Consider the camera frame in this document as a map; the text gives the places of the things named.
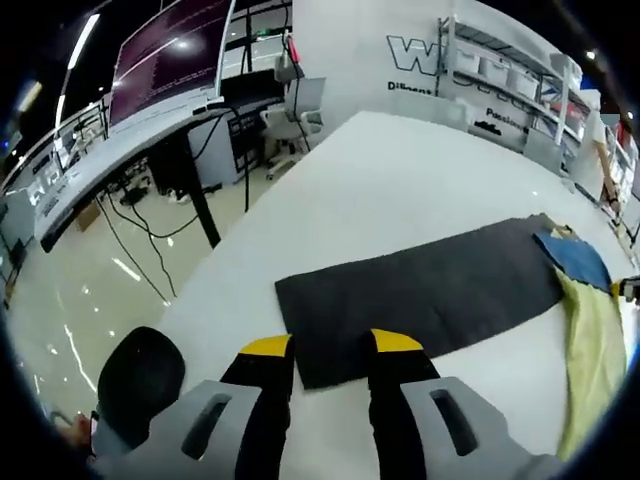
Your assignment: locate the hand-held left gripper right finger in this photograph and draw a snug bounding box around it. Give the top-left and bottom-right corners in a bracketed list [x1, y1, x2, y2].
[360, 327, 521, 480]

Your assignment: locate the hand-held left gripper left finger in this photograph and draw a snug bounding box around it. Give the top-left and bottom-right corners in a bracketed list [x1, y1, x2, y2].
[149, 333, 296, 480]

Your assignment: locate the yellow blue dark garment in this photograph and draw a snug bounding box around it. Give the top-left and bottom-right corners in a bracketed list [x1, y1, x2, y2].
[274, 212, 629, 462]

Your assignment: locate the white storage bin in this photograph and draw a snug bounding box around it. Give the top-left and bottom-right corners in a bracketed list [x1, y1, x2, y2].
[456, 48, 482, 72]
[509, 66, 540, 100]
[479, 56, 512, 82]

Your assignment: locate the grey metal shelf unit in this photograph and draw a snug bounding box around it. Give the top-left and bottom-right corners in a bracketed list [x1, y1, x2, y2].
[436, 13, 587, 154]

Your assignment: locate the grey office desk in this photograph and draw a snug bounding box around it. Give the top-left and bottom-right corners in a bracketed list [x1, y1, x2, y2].
[0, 96, 297, 254]

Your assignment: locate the white office chair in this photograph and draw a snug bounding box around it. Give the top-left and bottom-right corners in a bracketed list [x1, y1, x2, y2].
[258, 106, 327, 182]

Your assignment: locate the black computer monitor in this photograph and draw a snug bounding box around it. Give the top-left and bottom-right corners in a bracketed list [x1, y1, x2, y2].
[219, 68, 287, 110]

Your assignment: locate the large white-framed monitor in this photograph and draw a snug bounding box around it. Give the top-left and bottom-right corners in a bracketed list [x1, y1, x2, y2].
[106, 0, 237, 130]

